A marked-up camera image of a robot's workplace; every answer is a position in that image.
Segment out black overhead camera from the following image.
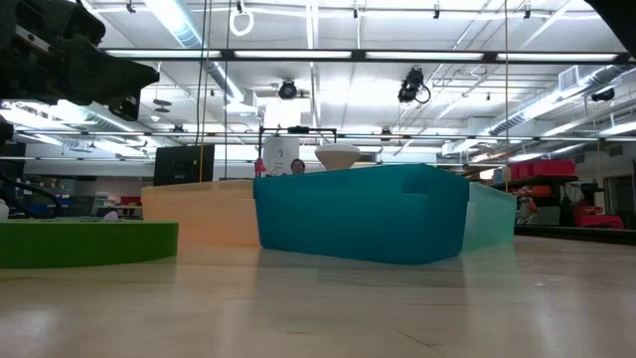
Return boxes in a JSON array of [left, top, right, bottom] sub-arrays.
[[277, 78, 299, 100]]

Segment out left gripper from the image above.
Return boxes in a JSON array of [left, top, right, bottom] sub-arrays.
[[0, 0, 161, 122]]

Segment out mint green translucent bin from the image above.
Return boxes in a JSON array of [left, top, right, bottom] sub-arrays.
[[461, 181, 519, 253]]

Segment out white bulb table lamp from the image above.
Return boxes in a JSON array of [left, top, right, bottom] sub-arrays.
[[314, 142, 363, 172]]

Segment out red crate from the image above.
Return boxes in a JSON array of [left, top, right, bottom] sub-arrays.
[[574, 205, 626, 231]]

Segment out black camera with cable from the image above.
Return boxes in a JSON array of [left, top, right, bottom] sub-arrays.
[[397, 67, 431, 105]]

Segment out black monitor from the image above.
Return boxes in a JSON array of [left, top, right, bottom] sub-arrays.
[[152, 143, 217, 187]]

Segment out black curved cable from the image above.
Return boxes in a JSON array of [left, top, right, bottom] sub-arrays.
[[0, 171, 66, 220]]

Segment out white hanging cable ring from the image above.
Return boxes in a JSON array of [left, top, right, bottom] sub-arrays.
[[229, 8, 255, 38]]

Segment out red storage bins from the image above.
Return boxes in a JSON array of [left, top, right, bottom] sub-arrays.
[[510, 158, 577, 181]]

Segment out distant black rig frame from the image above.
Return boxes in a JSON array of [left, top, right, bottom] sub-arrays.
[[256, 125, 339, 160]]

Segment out green tape roll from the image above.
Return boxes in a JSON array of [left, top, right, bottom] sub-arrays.
[[0, 220, 180, 270]]

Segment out blue plastic bin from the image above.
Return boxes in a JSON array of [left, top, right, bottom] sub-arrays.
[[252, 163, 471, 267]]

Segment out orange translucent plastic bin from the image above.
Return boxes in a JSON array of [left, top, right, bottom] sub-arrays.
[[140, 179, 262, 249]]

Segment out white pillar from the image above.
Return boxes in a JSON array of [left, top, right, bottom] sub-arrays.
[[262, 136, 301, 177]]

